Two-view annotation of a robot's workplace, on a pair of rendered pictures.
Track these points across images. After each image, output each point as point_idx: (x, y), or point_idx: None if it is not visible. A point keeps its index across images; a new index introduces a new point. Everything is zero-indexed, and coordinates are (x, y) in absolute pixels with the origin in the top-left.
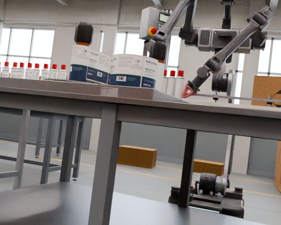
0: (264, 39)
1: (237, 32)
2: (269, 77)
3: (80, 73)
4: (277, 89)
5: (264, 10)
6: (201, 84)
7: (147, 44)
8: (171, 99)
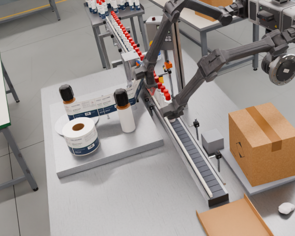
0: (271, 53)
1: (280, 13)
2: (234, 123)
3: (70, 119)
4: (238, 139)
5: (210, 57)
6: (176, 114)
7: (133, 74)
8: (92, 163)
